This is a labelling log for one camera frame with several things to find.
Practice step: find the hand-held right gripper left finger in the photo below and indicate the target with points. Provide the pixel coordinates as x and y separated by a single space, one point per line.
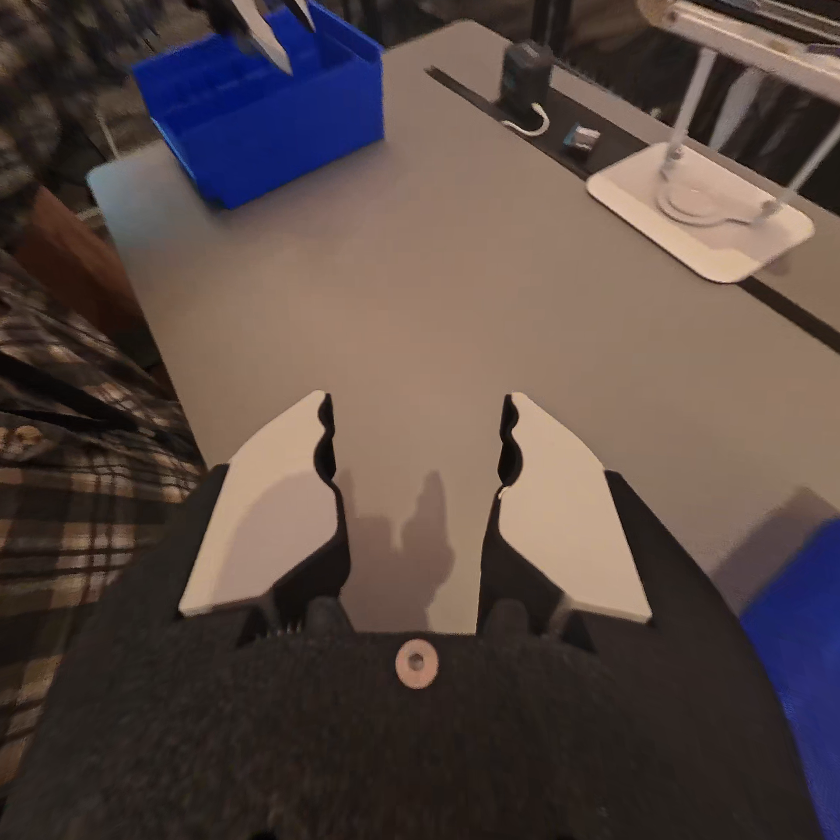
262 525

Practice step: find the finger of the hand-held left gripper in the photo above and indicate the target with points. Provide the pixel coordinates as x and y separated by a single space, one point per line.
262 36
300 13

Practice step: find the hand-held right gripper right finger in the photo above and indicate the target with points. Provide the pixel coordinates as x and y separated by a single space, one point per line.
564 525

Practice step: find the blue plastic bin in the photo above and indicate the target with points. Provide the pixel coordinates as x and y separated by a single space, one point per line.
262 151

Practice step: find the blue plastic container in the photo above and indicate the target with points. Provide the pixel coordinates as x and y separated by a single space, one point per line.
800 656

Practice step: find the person's left forearm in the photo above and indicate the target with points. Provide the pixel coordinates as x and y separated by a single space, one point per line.
39 98

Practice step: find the black power box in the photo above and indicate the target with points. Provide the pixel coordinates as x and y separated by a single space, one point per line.
525 72

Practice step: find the wooden top desk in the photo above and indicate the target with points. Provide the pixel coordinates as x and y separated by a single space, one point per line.
72 262

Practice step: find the blue-edged black box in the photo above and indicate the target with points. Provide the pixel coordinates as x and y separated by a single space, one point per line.
581 138

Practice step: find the white monitor base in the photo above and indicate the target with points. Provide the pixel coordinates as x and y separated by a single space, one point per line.
722 249

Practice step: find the black desk frame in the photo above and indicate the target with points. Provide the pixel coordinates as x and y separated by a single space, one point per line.
548 16

